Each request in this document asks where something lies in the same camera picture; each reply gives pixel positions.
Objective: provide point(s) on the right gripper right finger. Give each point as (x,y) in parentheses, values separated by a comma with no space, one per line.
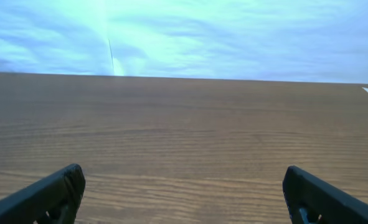
(320,199)

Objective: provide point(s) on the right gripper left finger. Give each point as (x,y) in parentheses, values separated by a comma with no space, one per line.
(46,196)

